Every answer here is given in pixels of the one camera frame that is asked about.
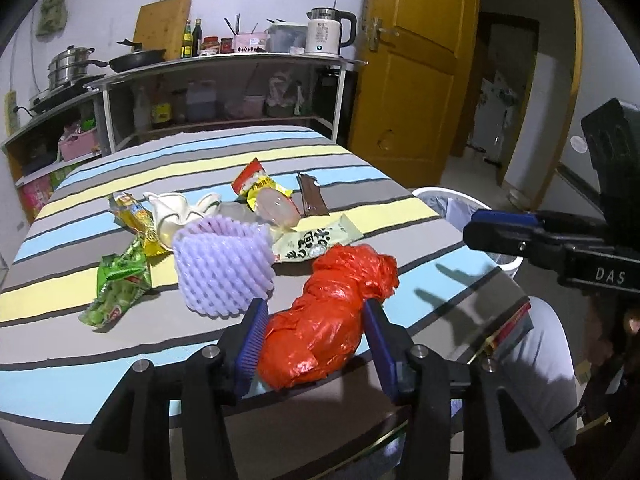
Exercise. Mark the wooden shelf unit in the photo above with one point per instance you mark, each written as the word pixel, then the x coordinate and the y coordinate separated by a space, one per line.
pixel 30 127

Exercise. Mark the long yellow snack packet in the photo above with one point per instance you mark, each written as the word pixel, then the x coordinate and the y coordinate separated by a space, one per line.
pixel 134 216

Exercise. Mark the green snack packet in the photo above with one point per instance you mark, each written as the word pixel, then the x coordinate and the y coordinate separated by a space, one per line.
pixel 117 285

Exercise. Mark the pink utensil holder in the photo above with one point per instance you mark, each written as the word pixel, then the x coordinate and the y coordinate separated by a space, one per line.
pixel 250 42

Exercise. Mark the red sauce jar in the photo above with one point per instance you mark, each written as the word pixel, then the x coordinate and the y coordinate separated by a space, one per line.
pixel 226 45
pixel 210 46

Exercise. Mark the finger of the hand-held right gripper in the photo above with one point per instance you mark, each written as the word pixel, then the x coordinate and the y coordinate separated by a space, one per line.
pixel 505 217
pixel 492 240

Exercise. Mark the yellow power strip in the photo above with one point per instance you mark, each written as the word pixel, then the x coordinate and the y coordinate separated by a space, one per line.
pixel 10 112

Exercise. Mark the pink plastic tub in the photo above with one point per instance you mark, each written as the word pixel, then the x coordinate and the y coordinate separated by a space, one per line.
pixel 254 106

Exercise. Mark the red and yellow box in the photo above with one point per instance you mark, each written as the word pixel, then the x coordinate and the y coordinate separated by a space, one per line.
pixel 510 327

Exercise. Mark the dark sauce bottle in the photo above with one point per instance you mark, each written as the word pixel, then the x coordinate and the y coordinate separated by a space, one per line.
pixel 197 40

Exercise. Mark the induction cooker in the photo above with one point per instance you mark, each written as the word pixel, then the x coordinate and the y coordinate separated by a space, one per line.
pixel 55 97

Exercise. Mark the crumpled plastic bag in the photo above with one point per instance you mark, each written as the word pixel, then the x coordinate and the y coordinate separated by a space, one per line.
pixel 282 92

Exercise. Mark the dark liquid jug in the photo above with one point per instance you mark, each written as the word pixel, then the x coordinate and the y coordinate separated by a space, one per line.
pixel 201 102

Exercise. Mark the pink box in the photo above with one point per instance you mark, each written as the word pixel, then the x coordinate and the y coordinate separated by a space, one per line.
pixel 36 200

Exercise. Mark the red and yellow snack packet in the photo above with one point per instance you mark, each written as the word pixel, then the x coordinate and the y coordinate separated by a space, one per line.
pixel 252 179

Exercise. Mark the clear jelly cup red lid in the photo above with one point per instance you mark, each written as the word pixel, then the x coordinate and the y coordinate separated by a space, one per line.
pixel 275 208

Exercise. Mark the wooden cutting board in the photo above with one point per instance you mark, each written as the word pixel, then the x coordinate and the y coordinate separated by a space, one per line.
pixel 160 25

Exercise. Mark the yellow label bottle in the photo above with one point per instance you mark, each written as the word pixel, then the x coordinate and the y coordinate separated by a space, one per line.
pixel 161 110

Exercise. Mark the green hanging cloth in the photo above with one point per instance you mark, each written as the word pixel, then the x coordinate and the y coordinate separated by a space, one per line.
pixel 52 7

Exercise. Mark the purple foam fruit net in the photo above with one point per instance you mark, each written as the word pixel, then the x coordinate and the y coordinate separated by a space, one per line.
pixel 225 265

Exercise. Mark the person's leg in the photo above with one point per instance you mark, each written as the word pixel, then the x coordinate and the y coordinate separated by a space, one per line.
pixel 542 360

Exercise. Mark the black frying pan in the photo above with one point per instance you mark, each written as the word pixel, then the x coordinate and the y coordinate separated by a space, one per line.
pixel 137 59

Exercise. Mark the striped tablecloth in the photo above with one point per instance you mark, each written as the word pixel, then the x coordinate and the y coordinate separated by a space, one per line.
pixel 225 155

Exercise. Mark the steel steamer pot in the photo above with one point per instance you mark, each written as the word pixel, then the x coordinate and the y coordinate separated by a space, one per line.
pixel 70 67

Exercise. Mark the clear plastic container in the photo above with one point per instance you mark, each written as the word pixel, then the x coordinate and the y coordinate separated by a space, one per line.
pixel 287 37

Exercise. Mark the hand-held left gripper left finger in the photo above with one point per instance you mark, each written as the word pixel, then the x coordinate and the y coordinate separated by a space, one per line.
pixel 249 347

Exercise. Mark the beige tea packet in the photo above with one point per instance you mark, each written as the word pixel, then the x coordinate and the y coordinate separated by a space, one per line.
pixel 310 242

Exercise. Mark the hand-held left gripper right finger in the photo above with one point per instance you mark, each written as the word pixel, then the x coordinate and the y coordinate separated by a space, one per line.
pixel 380 355

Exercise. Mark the yellow wooden door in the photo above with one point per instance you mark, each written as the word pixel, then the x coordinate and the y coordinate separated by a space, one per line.
pixel 415 85

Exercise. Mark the white electric kettle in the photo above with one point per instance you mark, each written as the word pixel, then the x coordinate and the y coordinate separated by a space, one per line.
pixel 322 35

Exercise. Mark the pink basket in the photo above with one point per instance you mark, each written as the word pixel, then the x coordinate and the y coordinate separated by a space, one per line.
pixel 77 146

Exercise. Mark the brown wrapper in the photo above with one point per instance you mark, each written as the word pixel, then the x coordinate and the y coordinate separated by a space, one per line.
pixel 311 195

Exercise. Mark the steel kitchen rack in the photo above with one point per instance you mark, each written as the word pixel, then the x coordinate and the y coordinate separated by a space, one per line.
pixel 225 61

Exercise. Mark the clear plastic bottle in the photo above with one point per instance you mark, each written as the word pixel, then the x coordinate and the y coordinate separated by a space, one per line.
pixel 141 110

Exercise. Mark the crushed white paper cup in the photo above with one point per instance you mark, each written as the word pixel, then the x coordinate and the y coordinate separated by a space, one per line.
pixel 170 210

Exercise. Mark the red plastic bag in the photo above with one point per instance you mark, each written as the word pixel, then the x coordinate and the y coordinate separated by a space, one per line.
pixel 325 310

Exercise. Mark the white trash bin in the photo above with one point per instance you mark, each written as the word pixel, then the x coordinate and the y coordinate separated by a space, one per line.
pixel 435 191

